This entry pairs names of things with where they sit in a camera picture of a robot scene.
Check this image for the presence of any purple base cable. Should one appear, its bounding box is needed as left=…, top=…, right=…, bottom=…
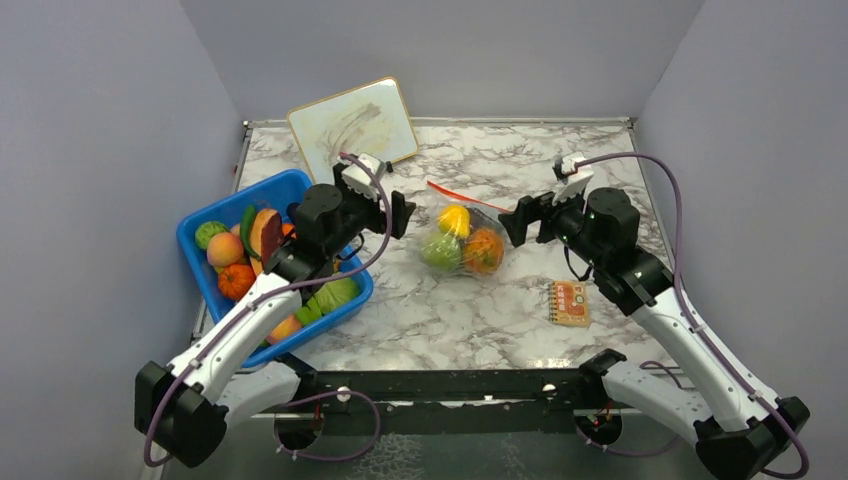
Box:
left=272, top=390, right=383, bottom=464
left=573, top=360, right=690, bottom=459

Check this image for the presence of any small green toy cabbage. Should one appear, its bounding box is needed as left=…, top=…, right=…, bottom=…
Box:
left=194, top=221, right=229, bottom=250

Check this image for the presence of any green toy starfruit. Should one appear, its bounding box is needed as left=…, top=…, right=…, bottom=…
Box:
left=294, top=298, right=323, bottom=327

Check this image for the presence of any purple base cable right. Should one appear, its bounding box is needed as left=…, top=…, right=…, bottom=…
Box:
left=573, top=360, right=690, bottom=459

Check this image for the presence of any clear orange-zip bag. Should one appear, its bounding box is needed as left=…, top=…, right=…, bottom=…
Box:
left=417, top=181, right=511, bottom=277

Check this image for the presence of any small orange notebook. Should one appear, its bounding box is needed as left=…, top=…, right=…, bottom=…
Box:
left=548, top=281, right=591, bottom=328

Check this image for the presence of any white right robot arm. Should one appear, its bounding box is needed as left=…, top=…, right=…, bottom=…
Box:
left=499, top=187, right=810, bottom=479

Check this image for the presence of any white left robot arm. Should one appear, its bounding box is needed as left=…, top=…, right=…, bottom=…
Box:
left=135, top=157, right=416, bottom=467

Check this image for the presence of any green toy pepper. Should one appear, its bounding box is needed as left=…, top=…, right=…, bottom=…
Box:
left=240, top=205, right=261, bottom=260

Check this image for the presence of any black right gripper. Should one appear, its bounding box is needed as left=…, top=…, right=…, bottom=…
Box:
left=500, top=179, right=606, bottom=268

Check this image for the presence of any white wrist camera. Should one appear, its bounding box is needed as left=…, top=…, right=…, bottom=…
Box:
left=339, top=153, right=387, bottom=201
left=552, top=152, right=594, bottom=205

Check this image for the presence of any toy pineapple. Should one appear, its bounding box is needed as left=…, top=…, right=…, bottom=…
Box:
left=463, top=228, right=505, bottom=275

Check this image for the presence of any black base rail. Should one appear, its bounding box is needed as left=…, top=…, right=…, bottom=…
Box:
left=178, top=354, right=670, bottom=439

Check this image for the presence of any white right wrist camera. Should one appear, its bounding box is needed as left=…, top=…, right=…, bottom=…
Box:
left=552, top=152, right=594, bottom=205

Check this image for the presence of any small orange toy pumpkin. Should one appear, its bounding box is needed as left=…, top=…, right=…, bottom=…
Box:
left=217, top=264, right=256, bottom=302

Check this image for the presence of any blue plastic basket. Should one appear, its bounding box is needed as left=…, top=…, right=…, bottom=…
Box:
left=176, top=168, right=375, bottom=369

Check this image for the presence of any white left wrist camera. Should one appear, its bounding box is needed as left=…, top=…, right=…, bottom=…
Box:
left=339, top=153, right=387, bottom=201

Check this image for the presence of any yellow toy pear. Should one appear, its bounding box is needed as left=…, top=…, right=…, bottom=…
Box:
left=437, top=204, right=471, bottom=239

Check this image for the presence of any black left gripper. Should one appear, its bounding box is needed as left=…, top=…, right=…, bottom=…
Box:
left=326, top=164, right=415, bottom=258

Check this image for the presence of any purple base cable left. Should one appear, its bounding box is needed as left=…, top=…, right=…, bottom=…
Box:
left=272, top=390, right=383, bottom=464

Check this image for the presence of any orange toy peach front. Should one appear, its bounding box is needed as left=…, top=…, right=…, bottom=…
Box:
left=266, top=314, right=302, bottom=345

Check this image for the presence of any white drawing board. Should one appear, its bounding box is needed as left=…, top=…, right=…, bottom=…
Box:
left=286, top=77, right=419, bottom=183

